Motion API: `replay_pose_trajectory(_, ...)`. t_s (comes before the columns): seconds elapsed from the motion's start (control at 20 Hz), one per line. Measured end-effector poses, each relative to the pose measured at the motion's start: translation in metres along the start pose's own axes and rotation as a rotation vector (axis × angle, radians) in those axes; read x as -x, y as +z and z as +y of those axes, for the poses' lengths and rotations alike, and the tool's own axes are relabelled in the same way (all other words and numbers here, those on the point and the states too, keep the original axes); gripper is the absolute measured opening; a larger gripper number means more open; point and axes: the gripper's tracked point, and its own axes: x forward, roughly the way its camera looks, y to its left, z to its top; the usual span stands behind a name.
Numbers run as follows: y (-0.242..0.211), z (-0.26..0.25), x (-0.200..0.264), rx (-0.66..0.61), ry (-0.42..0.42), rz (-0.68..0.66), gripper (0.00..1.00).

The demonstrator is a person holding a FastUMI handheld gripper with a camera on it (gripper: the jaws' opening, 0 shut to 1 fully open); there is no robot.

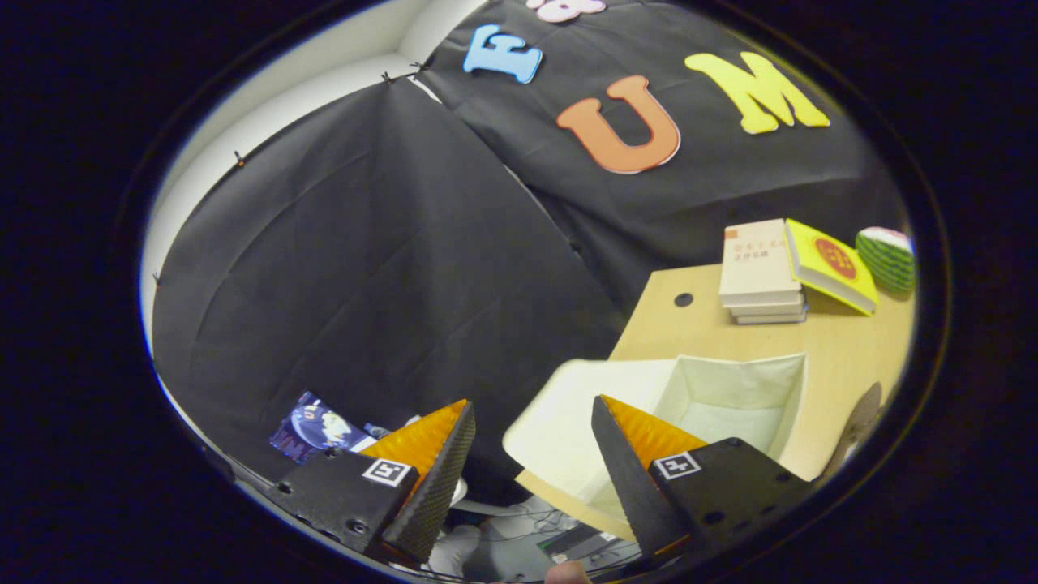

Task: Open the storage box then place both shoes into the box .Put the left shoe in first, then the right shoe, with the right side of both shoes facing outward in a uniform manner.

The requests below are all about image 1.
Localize blue printed poster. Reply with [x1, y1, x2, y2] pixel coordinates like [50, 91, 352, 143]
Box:
[269, 391, 379, 465]

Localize cream fabric storage box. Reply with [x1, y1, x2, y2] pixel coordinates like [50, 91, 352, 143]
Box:
[503, 353, 809, 543]

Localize watermelon slice plush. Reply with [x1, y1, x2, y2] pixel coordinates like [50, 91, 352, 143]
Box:
[856, 227, 917, 294]

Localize beige book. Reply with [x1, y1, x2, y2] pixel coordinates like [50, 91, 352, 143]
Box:
[718, 218, 804, 309]

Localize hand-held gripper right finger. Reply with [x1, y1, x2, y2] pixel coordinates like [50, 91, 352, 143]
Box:
[590, 394, 814, 560]

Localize white book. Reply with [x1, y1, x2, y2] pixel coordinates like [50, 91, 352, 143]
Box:
[730, 300, 807, 318]

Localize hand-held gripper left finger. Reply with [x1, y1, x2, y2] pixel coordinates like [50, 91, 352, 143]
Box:
[270, 399, 477, 565]

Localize brown fuzzy shoe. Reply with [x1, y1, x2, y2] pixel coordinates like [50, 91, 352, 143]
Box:
[823, 381, 883, 479]

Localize yellow book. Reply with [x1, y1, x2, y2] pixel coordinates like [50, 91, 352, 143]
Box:
[783, 217, 880, 316]

